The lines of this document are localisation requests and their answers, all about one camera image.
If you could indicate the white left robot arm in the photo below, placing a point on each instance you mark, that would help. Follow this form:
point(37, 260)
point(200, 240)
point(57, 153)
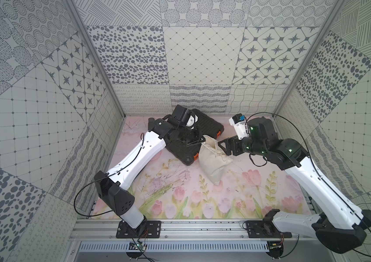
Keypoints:
point(112, 186)

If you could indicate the aluminium mounting rail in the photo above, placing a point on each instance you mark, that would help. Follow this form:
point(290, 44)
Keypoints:
point(106, 235)

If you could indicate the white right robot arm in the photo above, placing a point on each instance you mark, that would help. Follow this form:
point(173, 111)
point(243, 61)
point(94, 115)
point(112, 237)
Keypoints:
point(341, 227)

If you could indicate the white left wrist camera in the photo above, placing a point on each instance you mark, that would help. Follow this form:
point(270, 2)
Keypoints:
point(192, 120)

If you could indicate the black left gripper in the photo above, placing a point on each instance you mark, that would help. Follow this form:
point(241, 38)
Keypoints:
point(193, 136)

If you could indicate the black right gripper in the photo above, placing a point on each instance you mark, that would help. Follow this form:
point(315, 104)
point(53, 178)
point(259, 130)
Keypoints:
point(234, 141)

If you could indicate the beige cloth soil bag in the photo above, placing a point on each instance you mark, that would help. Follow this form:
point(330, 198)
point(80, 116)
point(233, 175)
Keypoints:
point(213, 160)

